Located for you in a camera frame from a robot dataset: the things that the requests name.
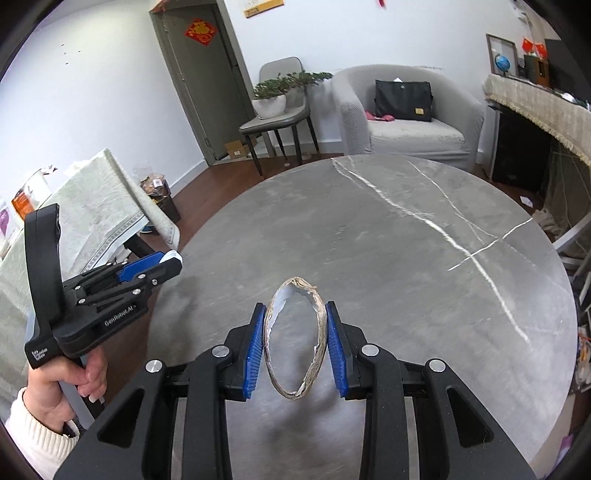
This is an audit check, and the grey dining chair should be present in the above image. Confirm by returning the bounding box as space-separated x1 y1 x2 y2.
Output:
239 56 320 179

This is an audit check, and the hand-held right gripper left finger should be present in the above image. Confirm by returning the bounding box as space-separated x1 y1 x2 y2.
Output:
53 302 268 480

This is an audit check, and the wooden picture frame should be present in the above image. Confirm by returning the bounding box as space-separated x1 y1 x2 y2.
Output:
486 32 518 77

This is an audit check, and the grey armchair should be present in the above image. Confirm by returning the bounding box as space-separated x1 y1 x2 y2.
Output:
331 64 486 172

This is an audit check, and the person's left forearm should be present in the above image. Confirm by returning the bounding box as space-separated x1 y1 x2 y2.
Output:
2 387 83 480

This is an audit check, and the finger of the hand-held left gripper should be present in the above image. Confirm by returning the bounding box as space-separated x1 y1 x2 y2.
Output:
109 250 182 284
76 261 184 306

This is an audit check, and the orange and white bag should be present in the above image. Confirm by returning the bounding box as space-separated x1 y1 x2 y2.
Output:
11 168 52 221

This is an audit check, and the cream patterned tablecloth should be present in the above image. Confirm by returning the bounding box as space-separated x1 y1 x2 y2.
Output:
0 148 182 409

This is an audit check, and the person's left hand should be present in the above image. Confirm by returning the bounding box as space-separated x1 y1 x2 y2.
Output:
20 352 110 438

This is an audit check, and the lace cabinet cover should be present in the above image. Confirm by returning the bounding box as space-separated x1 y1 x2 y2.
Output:
482 73 591 165

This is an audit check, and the black bag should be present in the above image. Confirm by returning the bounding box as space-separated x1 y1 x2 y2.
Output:
373 79 435 123

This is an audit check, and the green potted plant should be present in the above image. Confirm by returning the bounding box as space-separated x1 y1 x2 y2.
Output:
253 71 334 100

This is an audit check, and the cardboard tape ring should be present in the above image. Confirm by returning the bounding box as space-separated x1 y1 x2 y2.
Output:
263 275 328 402

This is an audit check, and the black television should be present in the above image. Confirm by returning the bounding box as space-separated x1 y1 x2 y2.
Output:
544 39 591 101

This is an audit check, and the red door decoration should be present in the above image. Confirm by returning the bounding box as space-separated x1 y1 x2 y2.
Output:
184 18 218 46

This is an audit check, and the yellow wall sign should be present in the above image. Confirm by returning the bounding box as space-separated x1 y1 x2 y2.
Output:
243 0 285 18

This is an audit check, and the dark bin with brown scraps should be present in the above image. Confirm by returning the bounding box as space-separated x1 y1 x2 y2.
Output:
140 172 182 223

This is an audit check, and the grey-green door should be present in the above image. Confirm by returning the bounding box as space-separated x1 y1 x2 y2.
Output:
149 0 260 165

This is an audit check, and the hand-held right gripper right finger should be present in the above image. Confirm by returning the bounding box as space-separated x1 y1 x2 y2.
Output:
324 301 537 480

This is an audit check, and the white plant pot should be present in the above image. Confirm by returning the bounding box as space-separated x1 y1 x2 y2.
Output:
251 94 287 120

